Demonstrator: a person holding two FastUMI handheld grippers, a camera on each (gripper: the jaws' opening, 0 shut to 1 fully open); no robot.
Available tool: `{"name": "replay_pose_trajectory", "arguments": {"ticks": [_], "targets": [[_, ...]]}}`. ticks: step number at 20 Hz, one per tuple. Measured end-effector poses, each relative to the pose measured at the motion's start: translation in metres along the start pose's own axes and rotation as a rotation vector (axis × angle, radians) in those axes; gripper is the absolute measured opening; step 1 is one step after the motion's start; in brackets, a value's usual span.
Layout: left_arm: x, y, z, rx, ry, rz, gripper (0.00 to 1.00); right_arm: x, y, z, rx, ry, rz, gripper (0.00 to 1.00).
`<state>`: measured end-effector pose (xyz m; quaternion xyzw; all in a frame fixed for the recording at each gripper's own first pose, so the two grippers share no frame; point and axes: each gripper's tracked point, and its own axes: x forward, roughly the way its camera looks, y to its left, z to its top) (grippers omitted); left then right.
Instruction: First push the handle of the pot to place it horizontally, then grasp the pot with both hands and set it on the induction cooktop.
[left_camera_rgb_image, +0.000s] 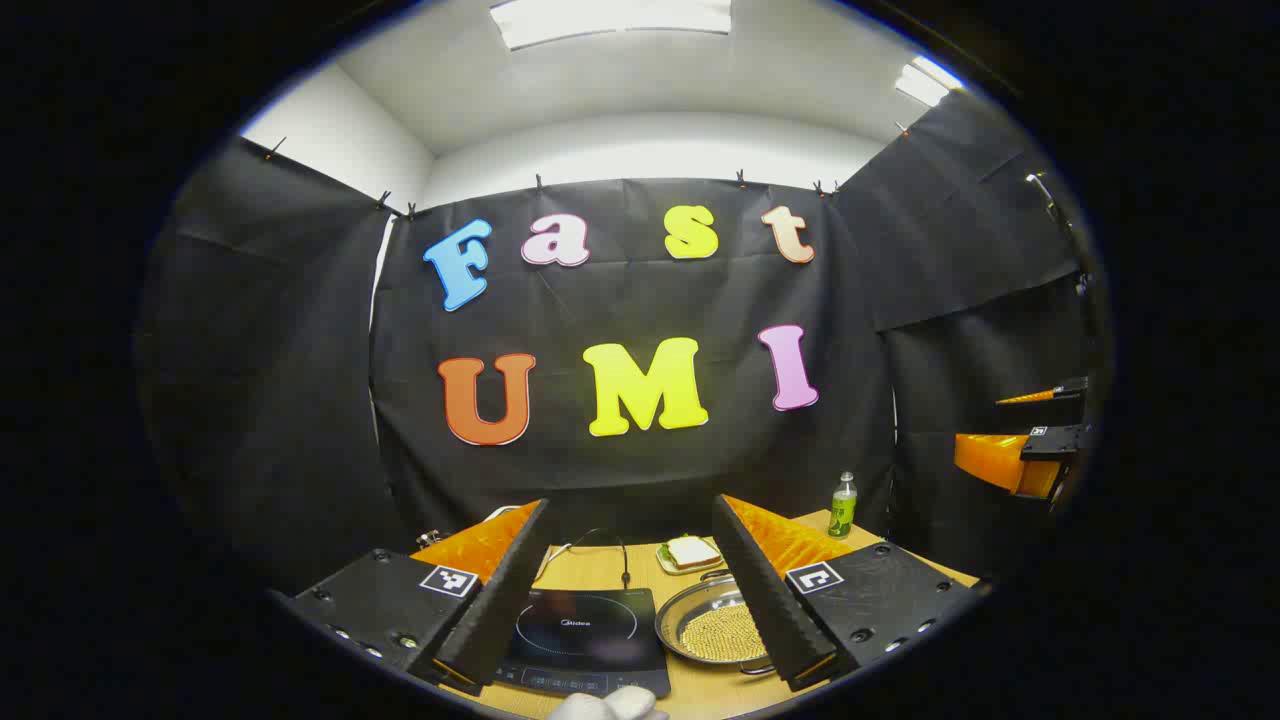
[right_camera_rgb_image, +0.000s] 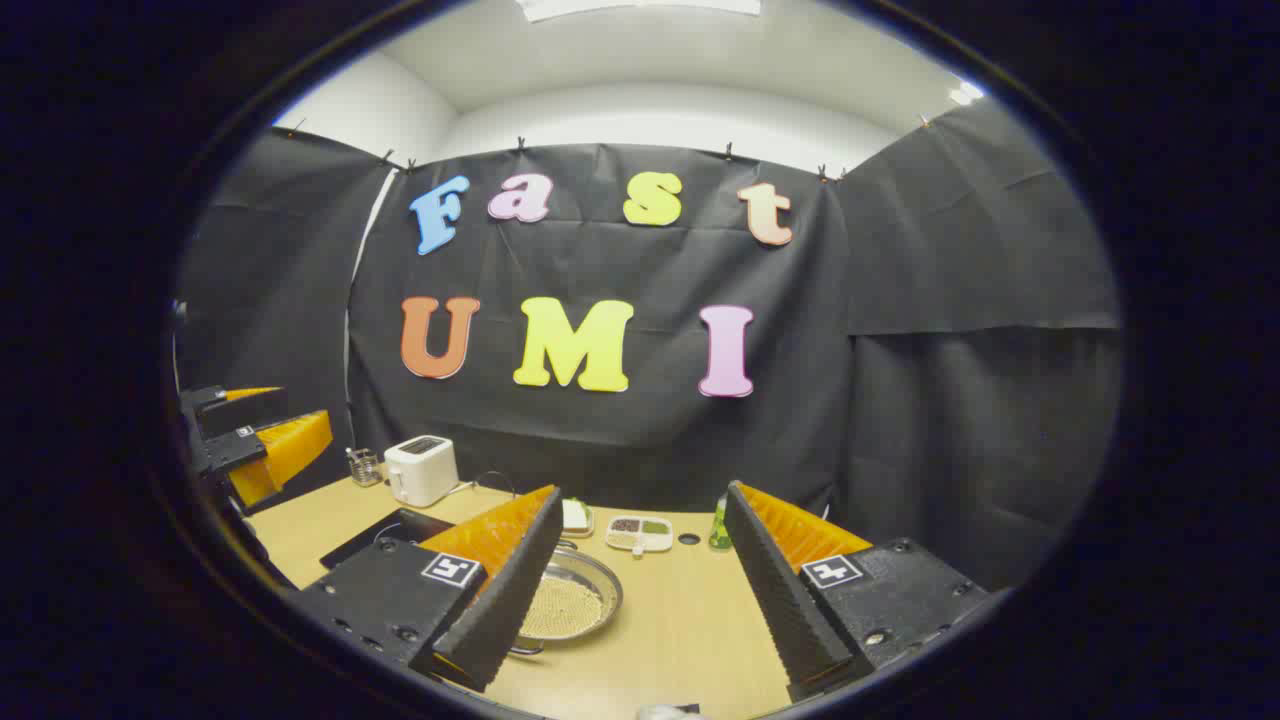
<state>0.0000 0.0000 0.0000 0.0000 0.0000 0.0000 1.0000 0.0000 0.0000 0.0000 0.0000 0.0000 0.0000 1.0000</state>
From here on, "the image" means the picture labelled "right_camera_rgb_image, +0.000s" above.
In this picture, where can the white divided tray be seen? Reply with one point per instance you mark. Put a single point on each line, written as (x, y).
(640, 545)

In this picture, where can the pile of soybeans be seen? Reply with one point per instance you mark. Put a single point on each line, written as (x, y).
(560, 608)

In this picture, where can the stainless steel pot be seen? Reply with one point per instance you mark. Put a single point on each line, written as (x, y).
(590, 590)

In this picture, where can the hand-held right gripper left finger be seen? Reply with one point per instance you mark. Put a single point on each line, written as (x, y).
(510, 600)

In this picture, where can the black backdrop cloth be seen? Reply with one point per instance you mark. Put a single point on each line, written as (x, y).
(620, 450)

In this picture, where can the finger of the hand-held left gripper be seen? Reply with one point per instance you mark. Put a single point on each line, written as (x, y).
(240, 408)
(225, 452)

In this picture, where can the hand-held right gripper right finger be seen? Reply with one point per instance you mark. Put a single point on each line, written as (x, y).
(785, 600)

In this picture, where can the white toaster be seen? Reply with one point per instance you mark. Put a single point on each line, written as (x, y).
(420, 475)

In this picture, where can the sandwich with lettuce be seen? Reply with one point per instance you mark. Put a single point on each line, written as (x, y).
(574, 513)

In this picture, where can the small white plate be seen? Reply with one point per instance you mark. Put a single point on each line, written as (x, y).
(578, 530)

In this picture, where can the ceiling light panel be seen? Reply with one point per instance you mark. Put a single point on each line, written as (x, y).
(640, 6)

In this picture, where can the black induction cooktop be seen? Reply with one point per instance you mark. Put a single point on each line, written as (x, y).
(390, 530)

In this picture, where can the green label drink bottle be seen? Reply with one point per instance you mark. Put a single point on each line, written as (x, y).
(720, 530)

